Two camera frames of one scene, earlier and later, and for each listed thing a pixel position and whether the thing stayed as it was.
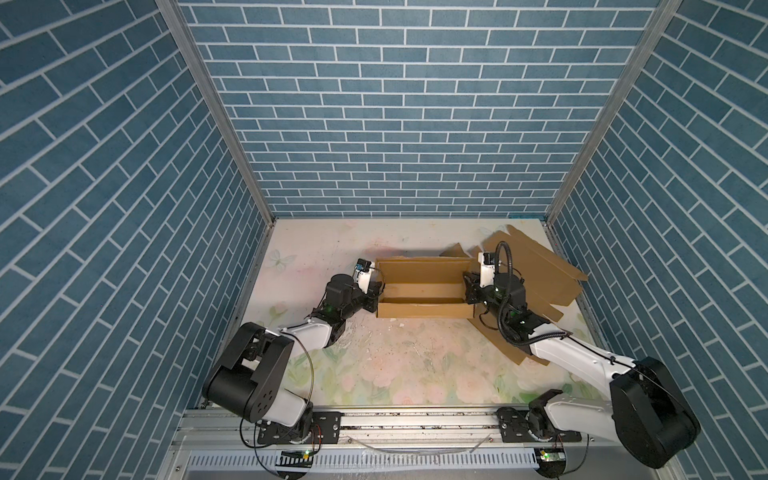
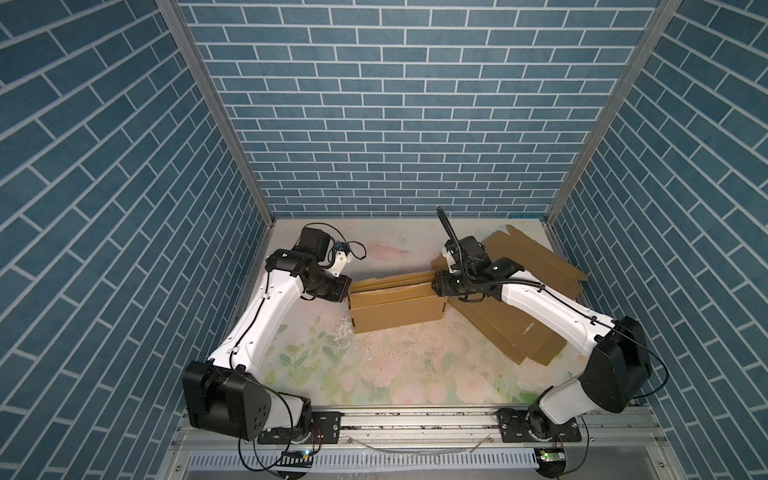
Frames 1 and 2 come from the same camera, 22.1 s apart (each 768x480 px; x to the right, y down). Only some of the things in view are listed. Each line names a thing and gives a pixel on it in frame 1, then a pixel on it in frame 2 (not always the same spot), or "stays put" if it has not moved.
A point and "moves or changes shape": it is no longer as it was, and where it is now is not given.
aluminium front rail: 472,430 stays put
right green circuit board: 552,457 stays put
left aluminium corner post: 174,13 stays put
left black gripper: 371,296 to 341,289
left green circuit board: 296,459 stays put
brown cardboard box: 423,287 moves or changes shape
